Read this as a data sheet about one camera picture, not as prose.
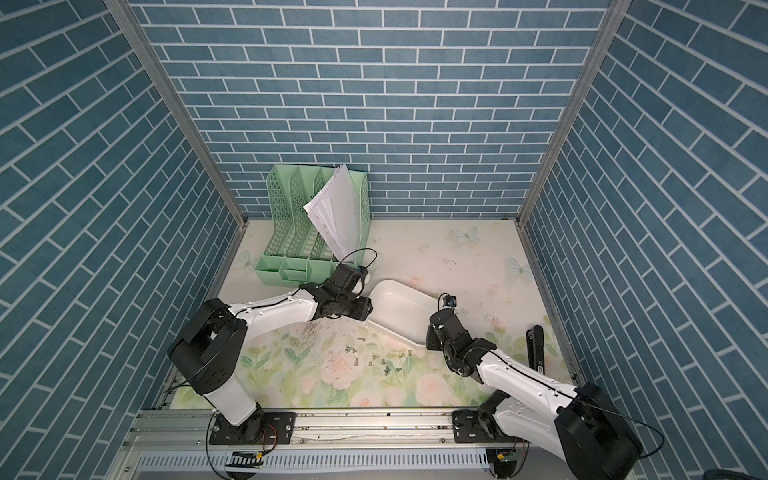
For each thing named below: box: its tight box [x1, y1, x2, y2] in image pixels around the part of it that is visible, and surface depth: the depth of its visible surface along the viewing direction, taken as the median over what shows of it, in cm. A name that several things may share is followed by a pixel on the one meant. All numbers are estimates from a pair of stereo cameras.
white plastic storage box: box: [366, 279, 439, 348], surface depth 97 cm
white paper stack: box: [303, 164, 361, 263], surface depth 96 cm
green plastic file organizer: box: [255, 164, 371, 288], surface depth 104 cm
